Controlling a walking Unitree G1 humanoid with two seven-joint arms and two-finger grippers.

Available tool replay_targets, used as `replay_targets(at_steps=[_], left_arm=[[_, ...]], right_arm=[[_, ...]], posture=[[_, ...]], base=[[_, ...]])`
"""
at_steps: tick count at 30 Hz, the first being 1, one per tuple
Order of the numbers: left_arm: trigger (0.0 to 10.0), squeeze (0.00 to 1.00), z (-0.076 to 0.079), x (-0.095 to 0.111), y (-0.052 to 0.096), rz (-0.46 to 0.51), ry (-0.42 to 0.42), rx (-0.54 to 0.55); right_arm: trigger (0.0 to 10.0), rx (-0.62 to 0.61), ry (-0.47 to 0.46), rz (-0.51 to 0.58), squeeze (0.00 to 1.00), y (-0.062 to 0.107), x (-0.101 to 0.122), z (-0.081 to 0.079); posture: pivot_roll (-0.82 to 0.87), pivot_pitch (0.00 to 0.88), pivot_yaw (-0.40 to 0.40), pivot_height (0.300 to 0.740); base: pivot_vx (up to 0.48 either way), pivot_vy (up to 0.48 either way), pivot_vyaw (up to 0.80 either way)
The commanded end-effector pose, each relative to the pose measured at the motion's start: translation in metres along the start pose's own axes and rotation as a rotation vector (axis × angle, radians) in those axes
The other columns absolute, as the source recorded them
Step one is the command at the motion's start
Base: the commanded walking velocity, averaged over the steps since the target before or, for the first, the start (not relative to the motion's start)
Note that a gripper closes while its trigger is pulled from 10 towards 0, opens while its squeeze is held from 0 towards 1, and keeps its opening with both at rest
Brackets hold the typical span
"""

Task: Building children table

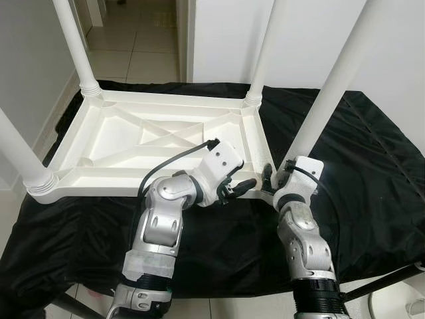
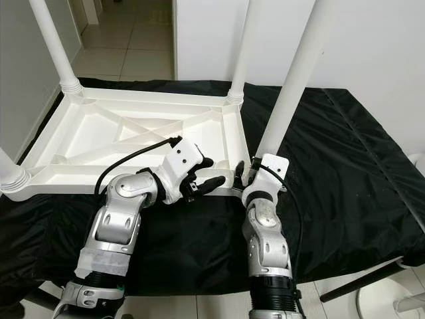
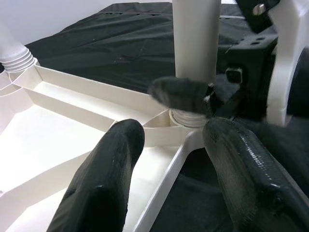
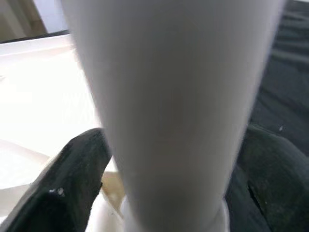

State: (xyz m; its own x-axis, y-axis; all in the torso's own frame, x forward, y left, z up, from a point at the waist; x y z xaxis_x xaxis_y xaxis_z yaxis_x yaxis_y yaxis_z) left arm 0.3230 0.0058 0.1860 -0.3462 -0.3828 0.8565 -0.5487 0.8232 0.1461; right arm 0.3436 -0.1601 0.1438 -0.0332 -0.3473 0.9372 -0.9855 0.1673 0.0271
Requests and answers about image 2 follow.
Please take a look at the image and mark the white plastic table top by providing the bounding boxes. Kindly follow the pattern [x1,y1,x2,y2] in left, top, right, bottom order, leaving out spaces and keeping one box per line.
[1,86,246,197]

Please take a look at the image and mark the black cloth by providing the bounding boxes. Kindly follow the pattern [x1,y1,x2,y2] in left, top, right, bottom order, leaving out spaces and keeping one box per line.
[0,78,425,306]

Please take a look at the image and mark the white round stand base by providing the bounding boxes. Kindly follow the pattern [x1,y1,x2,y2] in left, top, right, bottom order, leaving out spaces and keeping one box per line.
[355,263,425,319]

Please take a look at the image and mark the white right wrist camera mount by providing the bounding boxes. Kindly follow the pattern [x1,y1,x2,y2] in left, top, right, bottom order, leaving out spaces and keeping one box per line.
[241,153,292,207]

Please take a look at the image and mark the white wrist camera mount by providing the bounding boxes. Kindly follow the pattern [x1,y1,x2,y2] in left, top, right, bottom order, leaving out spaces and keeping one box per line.
[163,138,205,203]
[241,153,292,207]

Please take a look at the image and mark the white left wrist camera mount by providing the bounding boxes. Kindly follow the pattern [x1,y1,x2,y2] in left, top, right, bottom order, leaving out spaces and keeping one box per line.
[163,138,205,203]

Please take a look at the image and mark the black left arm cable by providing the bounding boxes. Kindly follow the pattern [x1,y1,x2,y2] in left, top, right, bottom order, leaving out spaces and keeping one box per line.
[94,136,183,200]

